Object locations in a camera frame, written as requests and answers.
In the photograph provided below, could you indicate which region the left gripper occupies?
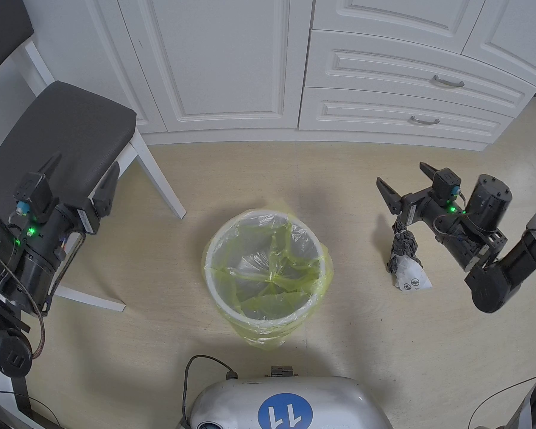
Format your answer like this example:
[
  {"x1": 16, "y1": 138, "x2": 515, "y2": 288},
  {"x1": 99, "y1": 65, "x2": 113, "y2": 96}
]
[{"x1": 10, "y1": 152, "x2": 119, "y2": 316}]

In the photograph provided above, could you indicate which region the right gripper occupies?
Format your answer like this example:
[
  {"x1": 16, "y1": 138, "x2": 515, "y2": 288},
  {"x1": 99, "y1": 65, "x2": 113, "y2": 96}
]
[{"x1": 375, "y1": 162, "x2": 473, "y2": 245}]

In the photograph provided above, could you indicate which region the grey and white wrapper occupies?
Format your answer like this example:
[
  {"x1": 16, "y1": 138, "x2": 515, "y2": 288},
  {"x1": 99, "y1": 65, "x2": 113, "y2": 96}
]
[{"x1": 386, "y1": 219, "x2": 432, "y2": 292}]

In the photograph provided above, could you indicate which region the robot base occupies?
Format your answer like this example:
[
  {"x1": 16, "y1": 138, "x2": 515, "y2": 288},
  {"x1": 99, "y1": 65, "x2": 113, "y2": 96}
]
[{"x1": 179, "y1": 365, "x2": 394, "y2": 429}]

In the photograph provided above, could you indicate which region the yellow-green clear plastic bag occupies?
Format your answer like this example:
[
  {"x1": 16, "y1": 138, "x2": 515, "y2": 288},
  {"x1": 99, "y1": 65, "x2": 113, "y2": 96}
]
[{"x1": 201, "y1": 199, "x2": 336, "y2": 352}]

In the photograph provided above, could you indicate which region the white trash bin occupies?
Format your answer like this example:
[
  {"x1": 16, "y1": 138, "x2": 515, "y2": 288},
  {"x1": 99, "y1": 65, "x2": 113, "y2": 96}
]
[{"x1": 205, "y1": 210, "x2": 333, "y2": 329}]

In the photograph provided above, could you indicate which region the white chair with grey seat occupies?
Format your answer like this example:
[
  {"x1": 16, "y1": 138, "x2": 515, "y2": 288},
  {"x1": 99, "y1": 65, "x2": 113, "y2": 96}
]
[{"x1": 0, "y1": 0, "x2": 187, "y2": 314}]

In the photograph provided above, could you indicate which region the white wardrobe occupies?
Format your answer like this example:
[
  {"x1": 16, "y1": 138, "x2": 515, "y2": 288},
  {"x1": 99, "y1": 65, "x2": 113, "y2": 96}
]
[{"x1": 78, "y1": 0, "x2": 536, "y2": 153}]

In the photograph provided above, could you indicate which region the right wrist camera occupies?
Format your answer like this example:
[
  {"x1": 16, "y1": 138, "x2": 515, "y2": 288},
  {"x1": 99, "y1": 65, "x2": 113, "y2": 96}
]
[{"x1": 431, "y1": 168, "x2": 464, "y2": 209}]

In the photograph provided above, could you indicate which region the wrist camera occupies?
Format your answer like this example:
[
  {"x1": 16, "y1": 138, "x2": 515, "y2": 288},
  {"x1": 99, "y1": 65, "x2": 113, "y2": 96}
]
[
  {"x1": 431, "y1": 168, "x2": 464, "y2": 209},
  {"x1": 13, "y1": 172, "x2": 55, "y2": 222}
]

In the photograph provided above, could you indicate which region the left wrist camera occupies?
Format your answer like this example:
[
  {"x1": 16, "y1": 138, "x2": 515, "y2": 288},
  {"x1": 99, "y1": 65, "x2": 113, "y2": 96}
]
[{"x1": 13, "y1": 172, "x2": 55, "y2": 222}]

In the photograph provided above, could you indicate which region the black cable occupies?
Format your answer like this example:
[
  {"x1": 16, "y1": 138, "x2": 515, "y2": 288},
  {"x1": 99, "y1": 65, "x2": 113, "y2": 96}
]
[
  {"x1": 469, "y1": 374, "x2": 536, "y2": 426},
  {"x1": 0, "y1": 389, "x2": 60, "y2": 428},
  {"x1": 181, "y1": 355, "x2": 238, "y2": 429}
]

